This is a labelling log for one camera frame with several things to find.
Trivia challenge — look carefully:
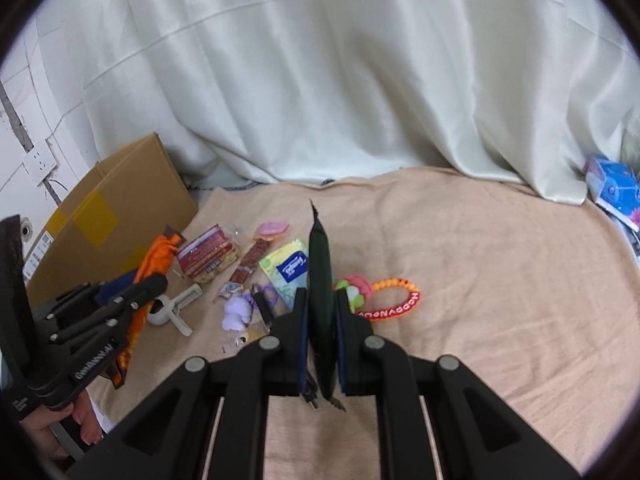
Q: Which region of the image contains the white plastic clamp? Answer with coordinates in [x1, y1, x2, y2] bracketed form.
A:
[146, 284, 203, 337]

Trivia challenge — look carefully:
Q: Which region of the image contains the orange snack bar wrapper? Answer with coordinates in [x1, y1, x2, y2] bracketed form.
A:
[106, 224, 188, 390]

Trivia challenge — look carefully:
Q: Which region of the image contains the red cracker packet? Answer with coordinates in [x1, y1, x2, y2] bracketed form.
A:
[177, 224, 239, 284]

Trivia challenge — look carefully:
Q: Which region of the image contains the purple plush toy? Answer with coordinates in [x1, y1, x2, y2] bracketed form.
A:
[221, 292, 254, 332]

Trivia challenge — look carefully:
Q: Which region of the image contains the black pen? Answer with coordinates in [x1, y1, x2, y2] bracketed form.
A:
[250, 285, 274, 328]

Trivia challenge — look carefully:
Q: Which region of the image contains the red sausage snack packet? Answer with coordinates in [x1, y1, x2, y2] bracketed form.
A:
[230, 240, 271, 285]

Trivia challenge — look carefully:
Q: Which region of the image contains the tissue pack yellow blue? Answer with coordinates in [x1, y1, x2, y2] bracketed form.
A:
[259, 240, 308, 310]

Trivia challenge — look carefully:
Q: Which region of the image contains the dark green snack packet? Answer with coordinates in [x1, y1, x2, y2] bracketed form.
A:
[307, 203, 346, 412]

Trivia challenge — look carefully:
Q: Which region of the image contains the red beaded keychain toy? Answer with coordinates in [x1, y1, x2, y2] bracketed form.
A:
[334, 274, 422, 321]

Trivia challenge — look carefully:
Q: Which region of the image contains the person's left hand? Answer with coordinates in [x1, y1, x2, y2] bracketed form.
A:
[19, 389, 106, 461]

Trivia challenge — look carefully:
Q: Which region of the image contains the cardboard box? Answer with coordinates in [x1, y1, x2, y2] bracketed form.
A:
[26, 133, 198, 307]

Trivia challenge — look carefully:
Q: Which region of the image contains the white shipping label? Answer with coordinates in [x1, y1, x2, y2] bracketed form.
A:
[23, 230, 54, 283]

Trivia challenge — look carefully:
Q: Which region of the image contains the beige table cloth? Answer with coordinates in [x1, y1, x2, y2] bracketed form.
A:
[89, 168, 639, 479]

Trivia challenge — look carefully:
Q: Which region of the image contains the pale green curtain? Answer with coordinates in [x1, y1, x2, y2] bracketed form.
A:
[37, 0, 640, 206]

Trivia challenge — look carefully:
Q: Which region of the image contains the blue tissue package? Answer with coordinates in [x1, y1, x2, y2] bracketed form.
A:
[585, 156, 640, 233]

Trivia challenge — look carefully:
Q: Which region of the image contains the white wall socket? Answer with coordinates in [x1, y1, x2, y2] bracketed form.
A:
[22, 140, 58, 185]

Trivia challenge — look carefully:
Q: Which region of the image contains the grey wall cable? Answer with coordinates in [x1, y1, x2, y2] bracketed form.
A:
[0, 81, 61, 206]

